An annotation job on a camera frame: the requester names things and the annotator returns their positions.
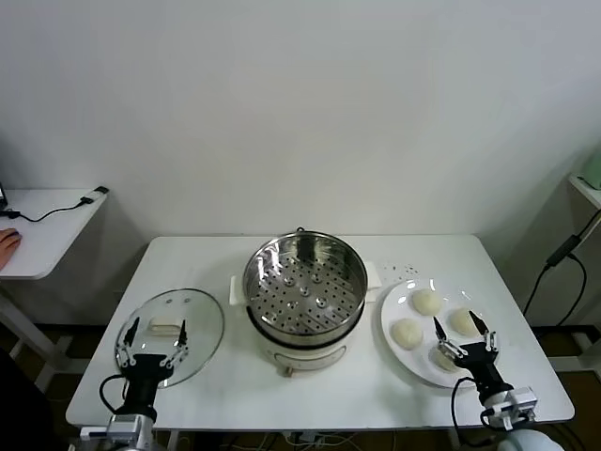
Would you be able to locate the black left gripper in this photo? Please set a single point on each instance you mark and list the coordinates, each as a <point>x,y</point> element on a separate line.
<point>143,371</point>

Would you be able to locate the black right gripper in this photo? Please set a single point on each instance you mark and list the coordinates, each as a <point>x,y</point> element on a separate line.
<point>483,364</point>

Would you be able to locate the white steamed baozi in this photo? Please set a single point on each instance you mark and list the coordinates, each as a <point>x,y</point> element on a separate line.
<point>440,361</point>
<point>462,321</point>
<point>426,301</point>
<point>407,333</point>

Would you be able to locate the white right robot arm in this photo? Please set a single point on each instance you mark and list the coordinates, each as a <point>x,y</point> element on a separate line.
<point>530,441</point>

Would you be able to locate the stainless steel steamer basket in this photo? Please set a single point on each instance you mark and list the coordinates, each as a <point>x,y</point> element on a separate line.
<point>263,282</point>

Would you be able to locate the person's hand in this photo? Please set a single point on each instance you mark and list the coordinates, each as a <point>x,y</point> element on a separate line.
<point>9,244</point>

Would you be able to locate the white round plate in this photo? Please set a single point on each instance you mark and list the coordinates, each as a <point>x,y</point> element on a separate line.
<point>408,368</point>

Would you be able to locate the white metal table leg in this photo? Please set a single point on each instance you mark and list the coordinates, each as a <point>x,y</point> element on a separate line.
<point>456,442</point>
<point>173,441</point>

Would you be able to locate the white metal table foot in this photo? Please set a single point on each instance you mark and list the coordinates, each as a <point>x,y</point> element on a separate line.
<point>592,350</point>

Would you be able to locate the white side table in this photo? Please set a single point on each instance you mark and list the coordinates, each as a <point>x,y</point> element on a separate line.
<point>47,244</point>

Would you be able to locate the white electric cooking pot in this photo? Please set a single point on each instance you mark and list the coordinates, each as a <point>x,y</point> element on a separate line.
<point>305,357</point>

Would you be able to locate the white shelf table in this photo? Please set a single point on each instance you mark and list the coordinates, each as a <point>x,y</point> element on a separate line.
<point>589,190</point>

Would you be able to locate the black laptop edge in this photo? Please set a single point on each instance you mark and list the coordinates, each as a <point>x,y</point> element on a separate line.
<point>2,195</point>

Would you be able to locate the pale green container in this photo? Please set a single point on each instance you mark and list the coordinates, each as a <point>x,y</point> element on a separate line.
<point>594,169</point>

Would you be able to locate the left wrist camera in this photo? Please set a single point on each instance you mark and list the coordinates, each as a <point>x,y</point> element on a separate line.
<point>94,431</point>

